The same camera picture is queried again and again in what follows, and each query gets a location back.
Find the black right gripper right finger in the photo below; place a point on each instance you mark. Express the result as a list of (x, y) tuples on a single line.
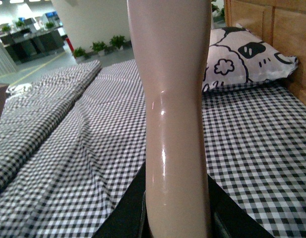
[(228, 219)]

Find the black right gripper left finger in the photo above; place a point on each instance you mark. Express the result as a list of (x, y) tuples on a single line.
[(129, 219)]

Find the beige hand brush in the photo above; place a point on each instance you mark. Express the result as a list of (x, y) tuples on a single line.
[(170, 40)]

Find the black white gingham bedsheet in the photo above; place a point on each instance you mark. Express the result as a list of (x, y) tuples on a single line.
[(255, 141)]

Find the folded gingham blanket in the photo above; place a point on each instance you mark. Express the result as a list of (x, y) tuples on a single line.
[(28, 119)]

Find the cartoon sheep print pillow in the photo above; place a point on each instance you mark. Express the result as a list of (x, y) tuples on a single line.
[(238, 59)]

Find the potted green plant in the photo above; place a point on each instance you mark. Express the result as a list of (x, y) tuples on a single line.
[(99, 47), (118, 41), (79, 54)]

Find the white building column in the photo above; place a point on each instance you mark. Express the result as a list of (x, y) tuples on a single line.
[(89, 21)]

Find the dark office desk row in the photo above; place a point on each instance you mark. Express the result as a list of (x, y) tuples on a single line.
[(28, 39)]

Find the wooden bed frame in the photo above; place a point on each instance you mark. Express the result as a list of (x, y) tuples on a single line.
[(282, 24)]

